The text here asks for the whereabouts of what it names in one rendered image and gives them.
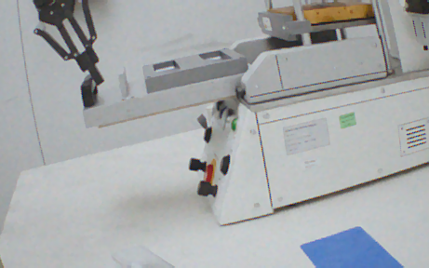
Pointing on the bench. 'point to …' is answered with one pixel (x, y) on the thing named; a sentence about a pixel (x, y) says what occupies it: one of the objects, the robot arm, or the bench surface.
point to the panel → (215, 149)
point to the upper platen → (332, 14)
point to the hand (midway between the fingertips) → (91, 67)
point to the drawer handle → (88, 90)
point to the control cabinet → (405, 39)
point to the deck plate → (362, 82)
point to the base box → (337, 143)
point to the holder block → (194, 69)
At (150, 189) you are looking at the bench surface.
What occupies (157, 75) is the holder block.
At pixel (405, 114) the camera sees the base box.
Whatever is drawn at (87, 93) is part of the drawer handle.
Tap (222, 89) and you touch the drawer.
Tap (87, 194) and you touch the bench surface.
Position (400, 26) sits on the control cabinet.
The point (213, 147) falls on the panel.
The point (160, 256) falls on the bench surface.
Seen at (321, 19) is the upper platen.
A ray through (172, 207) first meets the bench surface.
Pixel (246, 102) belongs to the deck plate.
